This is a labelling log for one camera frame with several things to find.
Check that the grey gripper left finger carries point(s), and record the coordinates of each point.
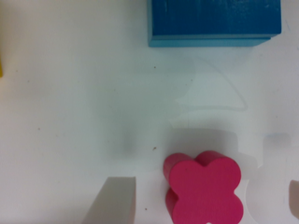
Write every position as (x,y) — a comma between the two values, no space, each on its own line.
(115,203)

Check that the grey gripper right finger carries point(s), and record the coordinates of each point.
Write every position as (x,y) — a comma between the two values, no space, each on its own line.
(294,198)

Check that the pink flower block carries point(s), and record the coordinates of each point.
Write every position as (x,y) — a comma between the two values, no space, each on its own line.
(202,190)

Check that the yellow square block with hole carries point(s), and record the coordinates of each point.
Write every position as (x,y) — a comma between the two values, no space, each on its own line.
(1,71)

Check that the blue square block with hole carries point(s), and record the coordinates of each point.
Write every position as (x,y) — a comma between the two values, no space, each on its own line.
(212,23)

